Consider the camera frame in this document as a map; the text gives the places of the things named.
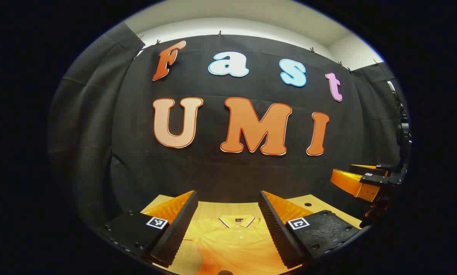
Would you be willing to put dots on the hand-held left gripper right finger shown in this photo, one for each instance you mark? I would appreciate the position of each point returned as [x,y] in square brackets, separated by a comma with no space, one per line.
[276,233]

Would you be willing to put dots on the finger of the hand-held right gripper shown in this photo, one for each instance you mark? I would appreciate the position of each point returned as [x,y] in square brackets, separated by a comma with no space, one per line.
[364,168]
[350,183]

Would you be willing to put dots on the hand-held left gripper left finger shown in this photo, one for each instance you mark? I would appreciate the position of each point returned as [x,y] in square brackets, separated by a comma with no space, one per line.
[179,229]

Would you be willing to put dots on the orange T-shirt with collar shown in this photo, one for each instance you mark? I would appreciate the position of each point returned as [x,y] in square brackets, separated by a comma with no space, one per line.
[232,248]

